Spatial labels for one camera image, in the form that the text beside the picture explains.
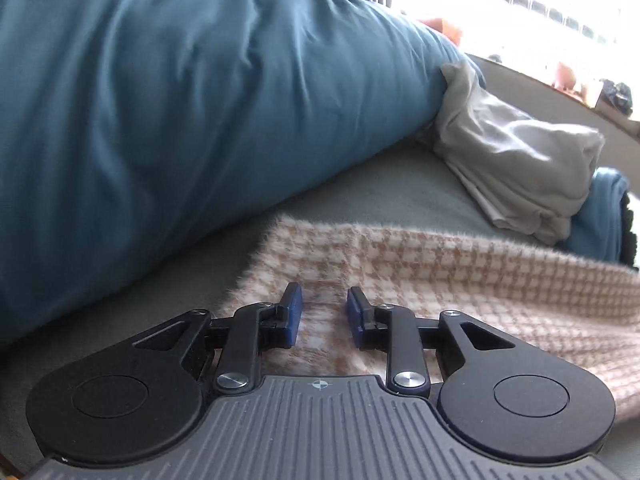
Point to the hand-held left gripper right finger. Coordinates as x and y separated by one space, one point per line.
355 320

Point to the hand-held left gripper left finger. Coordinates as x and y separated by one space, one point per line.
295 317

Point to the beige houndstooth knit cardigan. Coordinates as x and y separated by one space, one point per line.
475 285

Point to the dark clothes in box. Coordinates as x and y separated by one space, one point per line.
617 95

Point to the light grey crumpled cloth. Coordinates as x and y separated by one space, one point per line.
515 160

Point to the teal duvet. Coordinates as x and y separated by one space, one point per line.
175 110

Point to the blue crumpled garment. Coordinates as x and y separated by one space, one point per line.
600 220

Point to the orange bag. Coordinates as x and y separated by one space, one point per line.
442 30

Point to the pink pot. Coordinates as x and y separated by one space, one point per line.
566 76

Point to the open cardboard box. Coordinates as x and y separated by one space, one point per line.
595 97

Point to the barred window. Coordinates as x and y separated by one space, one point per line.
525 5

